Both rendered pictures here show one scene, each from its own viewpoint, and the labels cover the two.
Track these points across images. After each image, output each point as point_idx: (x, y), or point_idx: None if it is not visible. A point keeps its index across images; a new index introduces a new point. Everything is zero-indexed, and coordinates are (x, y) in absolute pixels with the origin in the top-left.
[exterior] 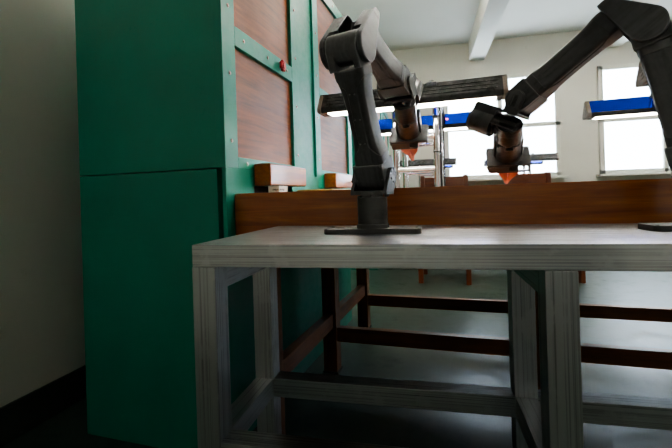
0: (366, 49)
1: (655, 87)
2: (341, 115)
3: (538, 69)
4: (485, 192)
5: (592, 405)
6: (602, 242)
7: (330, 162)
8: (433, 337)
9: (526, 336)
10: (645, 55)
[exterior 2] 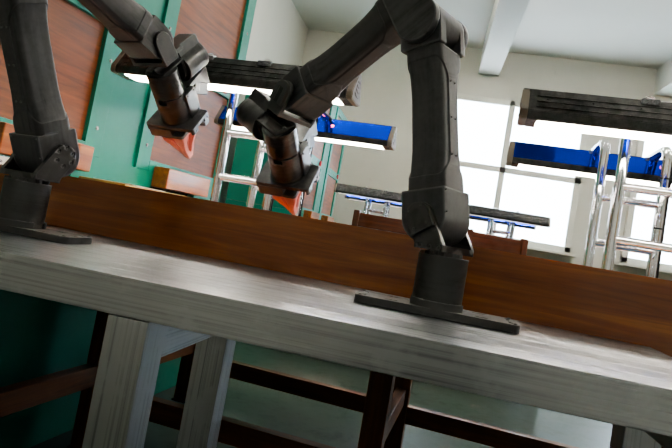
0: None
1: (414, 107)
2: (148, 82)
3: (315, 58)
4: (232, 215)
5: None
6: (195, 289)
7: (176, 154)
8: (226, 425)
9: (197, 425)
10: (411, 62)
